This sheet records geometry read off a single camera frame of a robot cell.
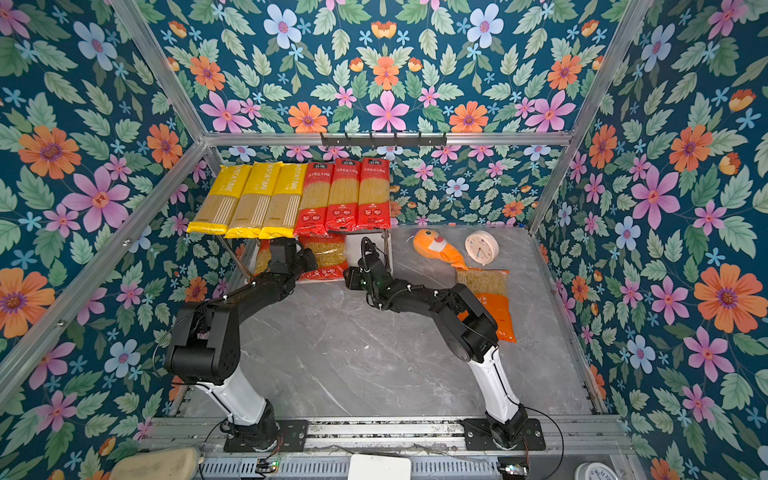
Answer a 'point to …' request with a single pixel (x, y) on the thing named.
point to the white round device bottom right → (596, 471)
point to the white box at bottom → (377, 467)
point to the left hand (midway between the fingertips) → (312, 243)
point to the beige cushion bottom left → (159, 464)
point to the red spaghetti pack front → (374, 199)
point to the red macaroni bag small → (264, 256)
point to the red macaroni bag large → (330, 257)
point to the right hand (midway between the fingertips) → (347, 269)
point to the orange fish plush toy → (427, 243)
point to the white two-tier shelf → (357, 254)
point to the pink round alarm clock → (481, 247)
